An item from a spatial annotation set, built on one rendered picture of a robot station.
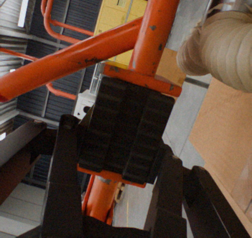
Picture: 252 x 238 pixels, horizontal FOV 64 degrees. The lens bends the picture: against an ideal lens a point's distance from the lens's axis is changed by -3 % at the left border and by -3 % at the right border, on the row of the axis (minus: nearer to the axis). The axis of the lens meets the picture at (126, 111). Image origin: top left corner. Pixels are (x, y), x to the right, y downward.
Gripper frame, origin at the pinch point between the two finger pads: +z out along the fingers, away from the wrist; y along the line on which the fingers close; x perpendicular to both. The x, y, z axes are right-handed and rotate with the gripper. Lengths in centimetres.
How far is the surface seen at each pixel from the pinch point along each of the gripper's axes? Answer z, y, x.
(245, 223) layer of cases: 40, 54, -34
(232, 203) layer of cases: 50, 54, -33
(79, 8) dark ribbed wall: 1049, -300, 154
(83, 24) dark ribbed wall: 1050, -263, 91
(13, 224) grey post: 192, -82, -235
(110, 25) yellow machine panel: 728, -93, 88
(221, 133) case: 8.7, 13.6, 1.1
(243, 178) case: 1.2, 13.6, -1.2
